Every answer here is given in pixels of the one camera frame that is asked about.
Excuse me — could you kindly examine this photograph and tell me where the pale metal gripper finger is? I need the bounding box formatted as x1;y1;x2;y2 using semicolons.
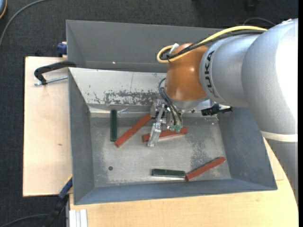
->
147;123;157;148
151;122;163;148

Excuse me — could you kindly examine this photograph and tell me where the red-brown flat block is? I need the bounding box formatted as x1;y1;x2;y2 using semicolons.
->
141;126;189;143
185;156;227;182
114;113;153;148

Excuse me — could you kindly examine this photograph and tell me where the black cylinder on white bracket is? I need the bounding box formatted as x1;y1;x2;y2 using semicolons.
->
187;101;234;117

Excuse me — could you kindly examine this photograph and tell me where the dark green flat block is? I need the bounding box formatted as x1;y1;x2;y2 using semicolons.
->
109;109;118;142
151;168;187;178

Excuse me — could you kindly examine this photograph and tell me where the pale wood flat board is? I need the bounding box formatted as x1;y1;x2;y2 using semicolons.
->
22;56;73;197

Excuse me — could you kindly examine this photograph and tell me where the grey metal bin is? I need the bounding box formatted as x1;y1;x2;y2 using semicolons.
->
65;19;278;205

